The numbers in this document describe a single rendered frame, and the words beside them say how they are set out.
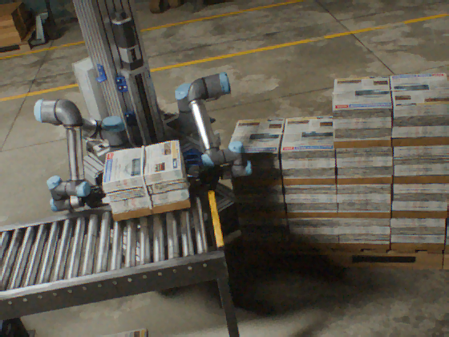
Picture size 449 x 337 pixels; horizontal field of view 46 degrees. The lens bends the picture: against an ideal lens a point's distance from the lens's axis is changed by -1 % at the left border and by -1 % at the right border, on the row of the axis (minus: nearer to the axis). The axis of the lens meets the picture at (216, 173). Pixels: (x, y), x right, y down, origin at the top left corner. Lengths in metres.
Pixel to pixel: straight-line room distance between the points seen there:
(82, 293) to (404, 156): 1.70
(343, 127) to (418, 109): 0.37
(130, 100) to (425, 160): 1.66
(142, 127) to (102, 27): 0.62
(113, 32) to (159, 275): 1.43
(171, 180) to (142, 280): 0.48
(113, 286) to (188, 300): 0.98
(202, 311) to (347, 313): 0.82
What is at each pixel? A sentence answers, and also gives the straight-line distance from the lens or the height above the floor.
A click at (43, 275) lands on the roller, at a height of 0.80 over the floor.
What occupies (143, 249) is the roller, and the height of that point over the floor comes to 0.80.
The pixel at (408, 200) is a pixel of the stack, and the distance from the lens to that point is 3.02.
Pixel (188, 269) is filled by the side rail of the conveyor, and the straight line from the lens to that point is 2.29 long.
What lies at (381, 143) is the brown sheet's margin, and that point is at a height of 0.86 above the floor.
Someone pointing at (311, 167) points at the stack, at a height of 0.72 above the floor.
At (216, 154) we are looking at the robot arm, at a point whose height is 0.95.
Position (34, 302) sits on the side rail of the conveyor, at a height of 0.75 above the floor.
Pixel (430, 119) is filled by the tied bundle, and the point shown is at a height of 0.98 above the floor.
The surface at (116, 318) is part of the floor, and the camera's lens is 3.29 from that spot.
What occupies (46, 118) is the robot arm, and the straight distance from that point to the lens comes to 2.74.
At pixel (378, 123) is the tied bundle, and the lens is 2.76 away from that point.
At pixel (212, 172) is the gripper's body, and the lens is 2.73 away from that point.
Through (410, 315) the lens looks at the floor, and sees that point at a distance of 3.09.
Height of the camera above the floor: 2.30
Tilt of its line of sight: 33 degrees down
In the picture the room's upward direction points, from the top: 11 degrees counter-clockwise
